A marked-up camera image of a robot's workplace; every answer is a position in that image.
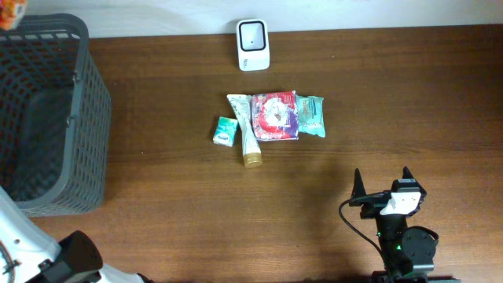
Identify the orange tissue pack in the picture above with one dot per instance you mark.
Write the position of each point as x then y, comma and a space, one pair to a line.
12, 12

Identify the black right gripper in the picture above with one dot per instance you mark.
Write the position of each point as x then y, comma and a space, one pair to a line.
373, 203

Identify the dark grey plastic basket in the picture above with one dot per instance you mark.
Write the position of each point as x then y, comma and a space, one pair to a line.
55, 117

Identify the small teal tissue pack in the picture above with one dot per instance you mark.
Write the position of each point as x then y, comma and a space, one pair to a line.
225, 131

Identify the white barcode scanner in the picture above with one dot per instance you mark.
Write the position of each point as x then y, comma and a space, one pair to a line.
253, 47

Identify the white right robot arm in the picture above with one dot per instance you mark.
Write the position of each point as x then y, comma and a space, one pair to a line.
407, 251

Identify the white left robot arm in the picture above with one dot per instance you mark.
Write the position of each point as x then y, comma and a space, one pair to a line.
28, 254

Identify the mint green wipes pack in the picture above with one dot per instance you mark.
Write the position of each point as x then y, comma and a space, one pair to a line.
310, 113

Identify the white cream tube gold cap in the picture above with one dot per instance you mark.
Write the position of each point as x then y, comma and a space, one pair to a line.
241, 105

